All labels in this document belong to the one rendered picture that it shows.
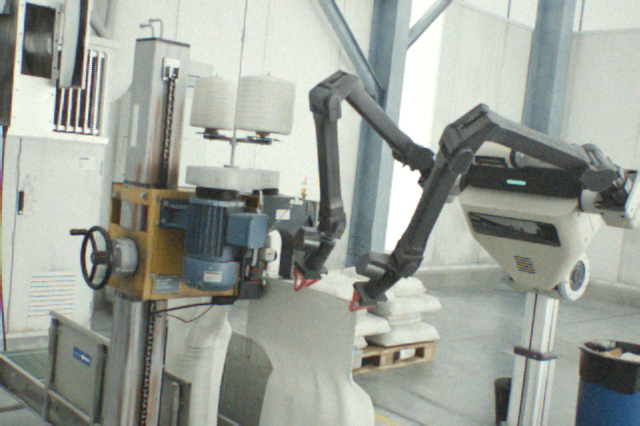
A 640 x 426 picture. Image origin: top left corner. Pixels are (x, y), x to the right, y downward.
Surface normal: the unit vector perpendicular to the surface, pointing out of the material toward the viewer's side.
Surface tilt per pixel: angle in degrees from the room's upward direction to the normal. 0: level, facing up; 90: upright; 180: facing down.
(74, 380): 90
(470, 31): 90
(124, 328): 90
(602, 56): 90
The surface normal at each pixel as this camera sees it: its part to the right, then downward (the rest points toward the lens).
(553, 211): -0.39, -0.77
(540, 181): -0.62, 0.62
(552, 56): -0.73, -0.02
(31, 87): 0.68, 0.13
